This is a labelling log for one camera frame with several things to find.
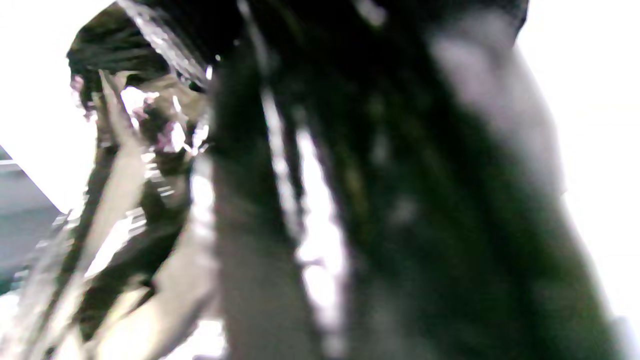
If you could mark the person's right hand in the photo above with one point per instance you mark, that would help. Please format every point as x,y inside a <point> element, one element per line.
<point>400,15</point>

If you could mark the black plastic trash bag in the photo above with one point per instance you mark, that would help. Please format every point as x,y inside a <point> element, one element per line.
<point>150,125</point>

